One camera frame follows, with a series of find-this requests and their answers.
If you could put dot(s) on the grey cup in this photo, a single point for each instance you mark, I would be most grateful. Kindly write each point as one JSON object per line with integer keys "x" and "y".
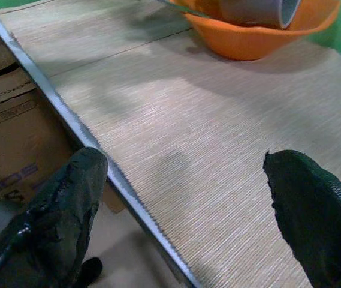
{"x": 260, "y": 12}

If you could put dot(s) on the beige woven table mat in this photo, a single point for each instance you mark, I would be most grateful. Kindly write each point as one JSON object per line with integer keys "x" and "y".
{"x": 173, "y": 135}

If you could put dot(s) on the orange plastic bowl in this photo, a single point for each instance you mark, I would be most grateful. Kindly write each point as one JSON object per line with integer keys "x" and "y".
{"x": 257, "y": 39}

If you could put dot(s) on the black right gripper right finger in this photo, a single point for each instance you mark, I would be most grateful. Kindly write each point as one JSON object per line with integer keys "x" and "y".
{"x": 314, "y": 210}

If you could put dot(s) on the brown cardboard box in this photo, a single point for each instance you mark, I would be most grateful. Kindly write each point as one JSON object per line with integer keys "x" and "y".
{"x": 11, "y": 126}

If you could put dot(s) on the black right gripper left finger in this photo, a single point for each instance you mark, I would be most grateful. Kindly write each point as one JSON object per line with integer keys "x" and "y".
{"x": 56, "y": 210}

